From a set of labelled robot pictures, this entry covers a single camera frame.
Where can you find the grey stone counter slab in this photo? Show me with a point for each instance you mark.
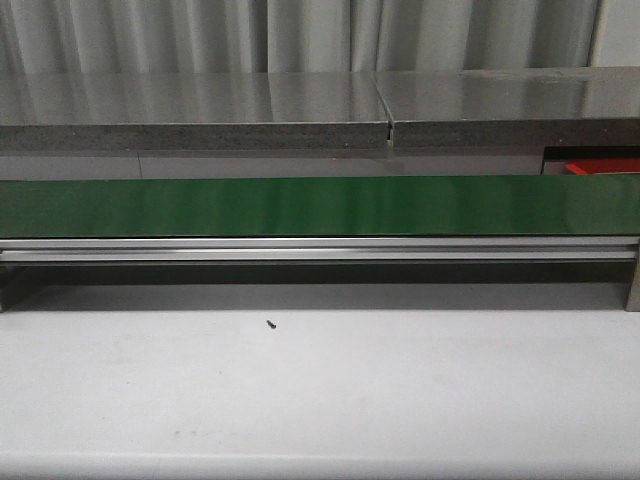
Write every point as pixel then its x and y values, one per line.
pixel 540 107
pixel 172 111

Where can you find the grey stone counter slab left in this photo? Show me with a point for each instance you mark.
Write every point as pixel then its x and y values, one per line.
pixel 172 111

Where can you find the white pleated curtain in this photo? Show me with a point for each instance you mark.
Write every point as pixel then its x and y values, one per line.
pixel 314 36

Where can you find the green conveyor belt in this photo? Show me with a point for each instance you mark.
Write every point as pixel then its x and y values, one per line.
pixel 323 206

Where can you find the grey stone counter slab right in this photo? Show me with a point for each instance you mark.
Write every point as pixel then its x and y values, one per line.
pixel 540 107

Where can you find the aluminium conveyor frame rail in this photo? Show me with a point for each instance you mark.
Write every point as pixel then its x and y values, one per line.
pixel 28 265

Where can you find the red plastic tray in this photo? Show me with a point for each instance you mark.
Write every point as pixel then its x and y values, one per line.
pixel 593 166

